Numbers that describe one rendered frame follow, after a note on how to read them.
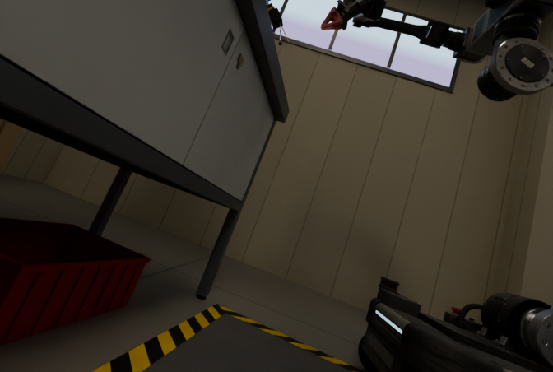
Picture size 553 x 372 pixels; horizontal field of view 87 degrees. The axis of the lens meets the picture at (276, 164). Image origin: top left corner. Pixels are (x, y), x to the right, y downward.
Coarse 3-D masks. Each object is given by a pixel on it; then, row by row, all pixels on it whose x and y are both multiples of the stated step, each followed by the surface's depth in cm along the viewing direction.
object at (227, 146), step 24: (240, 48) 77; (240, 72) 82; (216, 96) 73; (240, 96) 87; (264, 96) 107; (216, 120) 77; (240, 120) 92; (264, 120) 116; (192, 144) 69; (216, 144) 81; (240, 144) 99; (192, 168) 72; (216, 168) 86; (240, 168) 106; (240, 192) 115
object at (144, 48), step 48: (0, 0) 28; (48, 0) 31; (96, 0) 36; (144, 0) 43; (192, 0) 53; (0, 48) 29; (48, 48) 33; (96, 48) 38; (144, 48) 46; (192, 48) 58; (96, 96) 41; (144, 96) 49; (192, 96) 63
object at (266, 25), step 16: (240, 0) 67; (256, 0) 68; (256, 16) 71; (256, 32) 77; (272, 32) 84; (256, 48) 83; (272, 48) 88; (272, 64) 93; (272, 80) 98; (272, 96) 110; (288, 112) 131
